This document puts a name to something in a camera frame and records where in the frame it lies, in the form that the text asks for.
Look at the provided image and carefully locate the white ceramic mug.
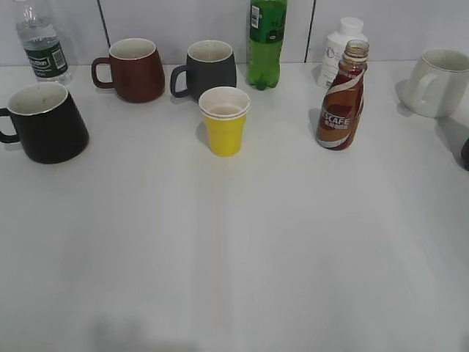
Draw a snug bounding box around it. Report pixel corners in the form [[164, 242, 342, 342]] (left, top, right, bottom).
[[399, 48, 468, 119]]

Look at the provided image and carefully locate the red ceramic mug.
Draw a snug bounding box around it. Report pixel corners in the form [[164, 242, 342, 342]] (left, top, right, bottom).
[[91, 38, 165, 103]]

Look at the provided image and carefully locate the brown Nescafe coffee bottle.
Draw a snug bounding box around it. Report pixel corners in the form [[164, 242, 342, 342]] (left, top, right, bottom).
[[316, 40, 369, 150]]

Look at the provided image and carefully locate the green soda bottle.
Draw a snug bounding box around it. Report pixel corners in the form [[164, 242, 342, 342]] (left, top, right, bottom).
[[247, 1, 287, 90]]

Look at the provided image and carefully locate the yellow paper cup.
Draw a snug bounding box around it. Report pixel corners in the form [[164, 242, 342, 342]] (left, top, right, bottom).
[[199, 87, 251, 157]]

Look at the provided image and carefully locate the white plastic bottle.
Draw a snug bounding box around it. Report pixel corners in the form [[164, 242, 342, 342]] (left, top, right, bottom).
[[317, 17, 368, 89]]

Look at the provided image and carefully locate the clear water bottle green label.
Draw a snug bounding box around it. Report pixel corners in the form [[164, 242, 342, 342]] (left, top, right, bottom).
[[13, 1, 72, 84]]

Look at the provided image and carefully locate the dark object at right edge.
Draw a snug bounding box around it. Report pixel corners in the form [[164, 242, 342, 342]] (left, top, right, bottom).
[[460, 139, 469, 170]]

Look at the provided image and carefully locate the black ceramic mug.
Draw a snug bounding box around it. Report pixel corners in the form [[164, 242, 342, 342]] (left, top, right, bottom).
[[1, 81, 89, 164]]

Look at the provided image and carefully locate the grey ceramic mug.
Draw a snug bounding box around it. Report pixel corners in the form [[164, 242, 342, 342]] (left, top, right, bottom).
[[170, 40, 237, 101]]

